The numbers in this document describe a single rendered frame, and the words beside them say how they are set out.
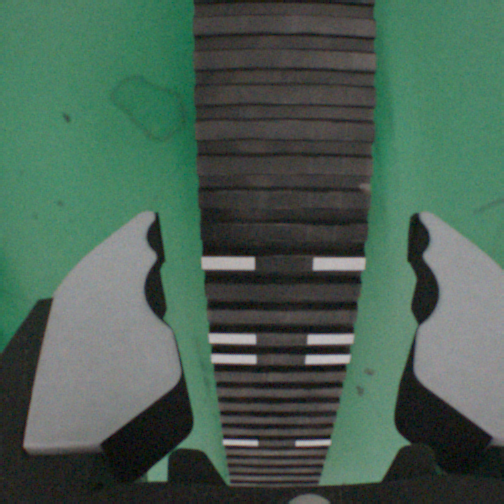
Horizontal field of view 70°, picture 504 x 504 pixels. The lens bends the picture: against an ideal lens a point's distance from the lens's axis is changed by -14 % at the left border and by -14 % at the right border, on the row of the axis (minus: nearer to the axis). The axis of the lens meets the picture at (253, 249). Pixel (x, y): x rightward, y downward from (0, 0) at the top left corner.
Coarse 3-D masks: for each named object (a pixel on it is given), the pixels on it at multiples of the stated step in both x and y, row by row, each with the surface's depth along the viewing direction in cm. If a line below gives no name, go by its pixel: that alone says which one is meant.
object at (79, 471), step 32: (32, 320) 7; (32, 352) 7; (0, 384) 6; (32, 384) 6; (0, 416) 5; (0, 448) 5; (0, 480) 4; (32, 480) 4; (64, 480) 5; (96, 480) 5
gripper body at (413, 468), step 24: (168, 456) 5; (192, 456) 5; (408, 456) 5; (432, 456) 5; (168, 480) 5; (192, 480) 5; (216, 480) 5; (384, 480) 5; (408, 480) 4; (432, 480) 4; (456, 480) 4; (480, 480) 4
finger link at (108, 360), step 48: (144, 240) 10; (96, 288) 8; (144, 288) 8; (48, 336) 7; (96, 336) 7; (144, 336) 7; (48, 384) 6; (96, 384) 6; (144, 384) 6; (48, 432) 5; (96, 432) 5; (144, 432) 6; (144, 480) 7
